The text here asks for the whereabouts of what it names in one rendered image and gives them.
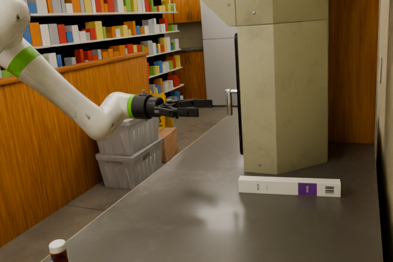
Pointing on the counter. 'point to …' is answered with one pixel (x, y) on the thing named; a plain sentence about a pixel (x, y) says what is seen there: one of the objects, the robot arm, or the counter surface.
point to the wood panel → (352, 53)
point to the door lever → (230, 100)
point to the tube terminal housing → (283, 66)
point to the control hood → (223, 6)
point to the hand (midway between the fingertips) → (202, 107)
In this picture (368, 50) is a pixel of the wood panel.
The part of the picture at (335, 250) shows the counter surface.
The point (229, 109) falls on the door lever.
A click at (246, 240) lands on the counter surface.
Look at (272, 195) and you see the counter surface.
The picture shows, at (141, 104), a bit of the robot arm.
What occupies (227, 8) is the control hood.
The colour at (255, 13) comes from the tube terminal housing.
